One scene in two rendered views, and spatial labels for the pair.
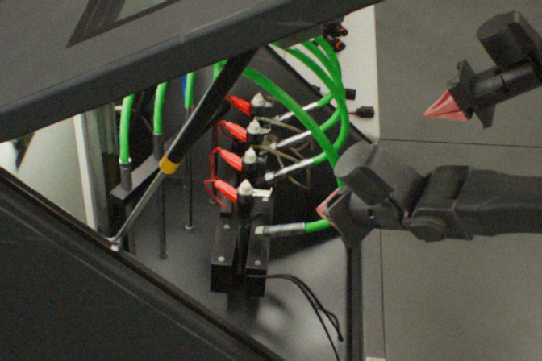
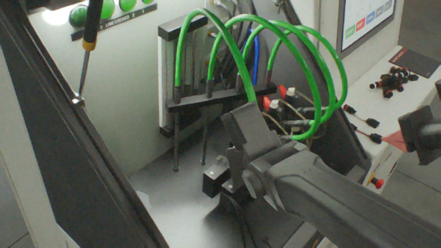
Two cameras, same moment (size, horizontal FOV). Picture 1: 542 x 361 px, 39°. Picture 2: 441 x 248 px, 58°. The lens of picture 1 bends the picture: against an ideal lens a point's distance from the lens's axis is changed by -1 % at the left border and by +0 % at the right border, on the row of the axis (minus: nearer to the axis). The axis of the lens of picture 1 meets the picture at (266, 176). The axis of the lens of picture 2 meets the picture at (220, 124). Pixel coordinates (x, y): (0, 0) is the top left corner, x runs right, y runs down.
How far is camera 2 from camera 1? 0.52 m
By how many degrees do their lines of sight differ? 26
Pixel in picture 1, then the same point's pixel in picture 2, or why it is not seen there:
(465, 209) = (270, 176)
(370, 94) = (390, 130)
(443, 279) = not seen: outside the picture
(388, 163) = (253, 120)
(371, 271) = (303, 233)
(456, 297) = not seen: outside the picture
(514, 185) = (314, 172)
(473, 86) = (421, 126)
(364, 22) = (422, 89)
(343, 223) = (235, 165)
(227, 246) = (221, 168)
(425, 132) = not seen: outside the picture
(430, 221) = (251, 176)
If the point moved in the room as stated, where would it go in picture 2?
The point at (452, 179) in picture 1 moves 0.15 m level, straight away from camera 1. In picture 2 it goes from (289, 152) to (370, 117)
